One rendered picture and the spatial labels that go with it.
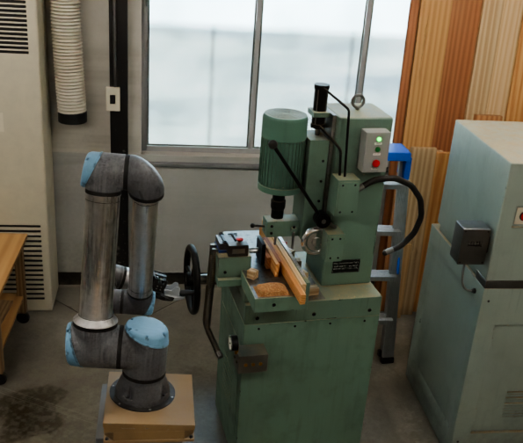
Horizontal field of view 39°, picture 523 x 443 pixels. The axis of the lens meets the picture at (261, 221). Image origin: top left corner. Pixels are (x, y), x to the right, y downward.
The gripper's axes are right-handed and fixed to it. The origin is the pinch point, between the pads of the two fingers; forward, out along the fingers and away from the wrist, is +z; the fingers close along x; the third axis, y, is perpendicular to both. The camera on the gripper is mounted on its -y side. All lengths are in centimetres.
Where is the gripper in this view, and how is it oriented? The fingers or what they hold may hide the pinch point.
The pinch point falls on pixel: (180, 298)
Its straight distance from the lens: 294.7
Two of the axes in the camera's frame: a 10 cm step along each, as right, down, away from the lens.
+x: -2.5, -4.0, 8.8
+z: 8.8, 2.8, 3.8
